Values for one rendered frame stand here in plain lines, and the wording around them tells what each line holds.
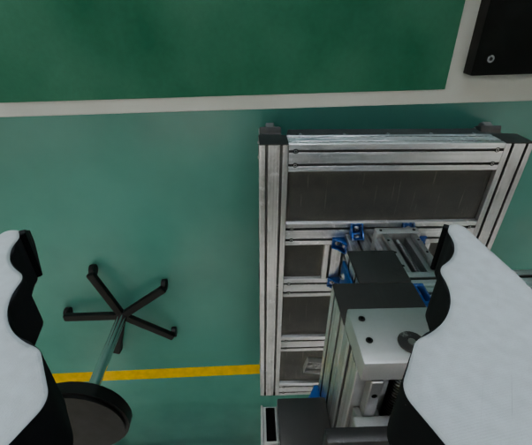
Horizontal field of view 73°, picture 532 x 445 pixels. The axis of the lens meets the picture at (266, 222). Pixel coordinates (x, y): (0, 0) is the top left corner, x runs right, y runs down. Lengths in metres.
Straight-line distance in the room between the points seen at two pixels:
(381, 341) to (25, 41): 0.58
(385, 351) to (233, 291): 1.28
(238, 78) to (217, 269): 1.21
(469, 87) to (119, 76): 0.48
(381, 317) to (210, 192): 1.02
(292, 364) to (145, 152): 1.12
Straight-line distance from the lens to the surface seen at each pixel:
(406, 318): 0.53
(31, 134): 1.53
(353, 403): 0.56
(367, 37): 0.53
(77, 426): 1.55
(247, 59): 0.51
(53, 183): 1.58
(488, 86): 0.61
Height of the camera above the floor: 1.26
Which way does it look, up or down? 58 degrees down
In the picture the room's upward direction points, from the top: 176 degrees clockwise
